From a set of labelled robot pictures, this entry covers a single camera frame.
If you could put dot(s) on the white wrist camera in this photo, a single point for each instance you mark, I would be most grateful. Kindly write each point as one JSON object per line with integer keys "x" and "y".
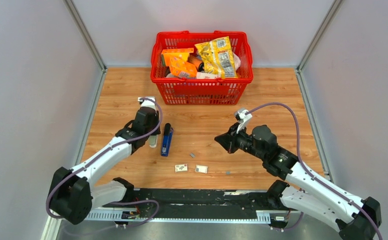
{"x": 147, "y": 101}
{"x": 243, "y": 117}

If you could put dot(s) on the grey and white stapler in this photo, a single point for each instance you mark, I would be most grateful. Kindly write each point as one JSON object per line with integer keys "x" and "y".
{"x": 153, "y": 141}

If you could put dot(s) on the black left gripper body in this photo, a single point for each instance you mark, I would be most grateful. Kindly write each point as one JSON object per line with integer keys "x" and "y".
{"x": 155, "y": 123}

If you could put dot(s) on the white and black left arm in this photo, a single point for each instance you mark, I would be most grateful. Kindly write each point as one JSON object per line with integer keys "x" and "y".
{"x": 73, "y": 193}

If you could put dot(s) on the red plastic shopping basket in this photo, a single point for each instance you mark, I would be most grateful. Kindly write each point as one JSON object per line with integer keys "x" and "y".
{"x": 191, "y": 91}

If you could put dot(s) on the orange snack packet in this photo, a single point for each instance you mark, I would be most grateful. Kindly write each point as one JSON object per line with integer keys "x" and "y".
{"x": 183, "y": 69}

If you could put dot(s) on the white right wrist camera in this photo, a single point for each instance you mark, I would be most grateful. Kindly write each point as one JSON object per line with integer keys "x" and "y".
{"x": 243, "y": 117}

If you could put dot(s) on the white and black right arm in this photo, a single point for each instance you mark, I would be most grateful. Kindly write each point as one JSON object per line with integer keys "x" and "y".
{"x": 299, "y": 187}

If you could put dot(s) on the white staple box tray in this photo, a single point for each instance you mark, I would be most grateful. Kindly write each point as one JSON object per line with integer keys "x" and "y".
{"x": 201, "y": 169}

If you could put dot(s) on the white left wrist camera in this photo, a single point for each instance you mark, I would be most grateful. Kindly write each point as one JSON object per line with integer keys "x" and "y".
{"x": 147, "y": 101}

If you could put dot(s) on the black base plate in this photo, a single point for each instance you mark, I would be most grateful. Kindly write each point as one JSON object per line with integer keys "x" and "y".
{"x": 184, "y": 203}

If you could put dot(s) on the blue and black stapler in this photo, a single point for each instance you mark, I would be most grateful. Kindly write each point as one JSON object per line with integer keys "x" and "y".
{"x": 166, "y": 139}

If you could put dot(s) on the white staple box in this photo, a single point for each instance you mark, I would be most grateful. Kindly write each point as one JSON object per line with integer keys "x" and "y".
{"x": 181, "y": 168}

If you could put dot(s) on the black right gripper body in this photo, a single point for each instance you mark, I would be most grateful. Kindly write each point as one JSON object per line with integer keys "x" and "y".
{"x": 240, "y": 141}

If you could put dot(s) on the aluminium frame rail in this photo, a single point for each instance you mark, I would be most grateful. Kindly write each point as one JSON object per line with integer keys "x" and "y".
{"x": 72, "y": 8}

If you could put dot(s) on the white slotted cable duct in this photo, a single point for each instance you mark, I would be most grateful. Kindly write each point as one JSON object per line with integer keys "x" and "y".
{"x": 117, "y": 215}

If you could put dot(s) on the yellow snack bag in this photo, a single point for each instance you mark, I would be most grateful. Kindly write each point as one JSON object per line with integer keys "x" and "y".
{"x": 218, "y": 57}

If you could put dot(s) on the orange carton box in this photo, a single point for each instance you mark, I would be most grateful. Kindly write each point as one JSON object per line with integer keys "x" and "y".
{"x": 181, "y": 53}

